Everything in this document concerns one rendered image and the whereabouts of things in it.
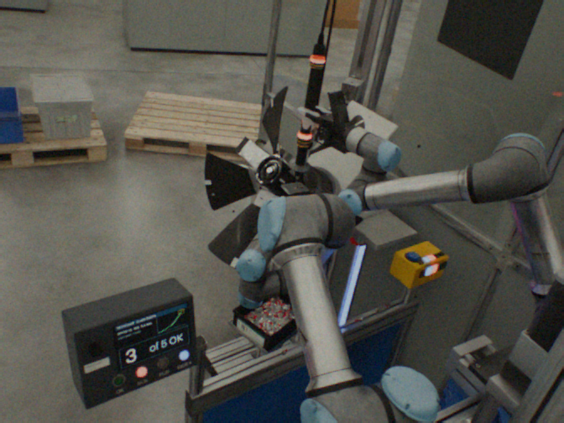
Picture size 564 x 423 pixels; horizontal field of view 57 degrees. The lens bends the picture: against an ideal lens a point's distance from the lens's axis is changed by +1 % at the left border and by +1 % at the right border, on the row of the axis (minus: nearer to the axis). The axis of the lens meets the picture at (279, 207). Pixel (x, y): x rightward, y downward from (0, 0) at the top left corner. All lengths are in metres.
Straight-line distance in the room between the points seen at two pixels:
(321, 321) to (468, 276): 1.28
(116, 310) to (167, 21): 6.06
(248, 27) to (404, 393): 6.48
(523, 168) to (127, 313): 0.92
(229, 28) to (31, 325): 5.10
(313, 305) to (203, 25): 6.24
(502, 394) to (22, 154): 3.73
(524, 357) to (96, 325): 0.86
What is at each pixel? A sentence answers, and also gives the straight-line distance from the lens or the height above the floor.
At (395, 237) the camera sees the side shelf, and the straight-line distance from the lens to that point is 2.24.
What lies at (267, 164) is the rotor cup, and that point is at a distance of 1.80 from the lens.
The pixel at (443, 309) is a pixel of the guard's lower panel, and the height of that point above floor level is 0.58.
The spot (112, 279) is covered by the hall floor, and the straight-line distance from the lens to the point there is 3.17.
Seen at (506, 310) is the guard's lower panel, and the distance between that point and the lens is 2.21.
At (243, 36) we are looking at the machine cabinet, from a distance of 7.26.
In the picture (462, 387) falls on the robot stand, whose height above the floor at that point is 0.90.
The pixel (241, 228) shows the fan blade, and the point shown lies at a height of 1.04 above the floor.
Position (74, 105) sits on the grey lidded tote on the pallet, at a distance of 4.27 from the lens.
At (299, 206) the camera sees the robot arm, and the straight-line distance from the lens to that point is 1.11.
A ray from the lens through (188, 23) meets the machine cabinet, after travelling 7.07.
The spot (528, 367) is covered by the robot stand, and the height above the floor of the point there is 1.32.
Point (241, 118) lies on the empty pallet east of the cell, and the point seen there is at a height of 0.14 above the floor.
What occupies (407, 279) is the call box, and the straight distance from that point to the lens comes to 1.77.
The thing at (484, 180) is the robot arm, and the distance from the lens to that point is 1.26.
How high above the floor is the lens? 2.06
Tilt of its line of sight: 32 degrees down
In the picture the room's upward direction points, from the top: 9 degrees clockwise
